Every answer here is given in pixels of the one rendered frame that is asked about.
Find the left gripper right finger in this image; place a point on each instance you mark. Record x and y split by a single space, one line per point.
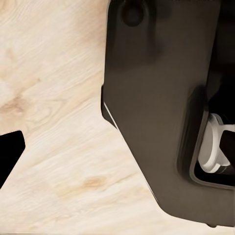
227 146

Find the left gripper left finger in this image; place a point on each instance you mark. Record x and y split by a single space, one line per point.
12 146

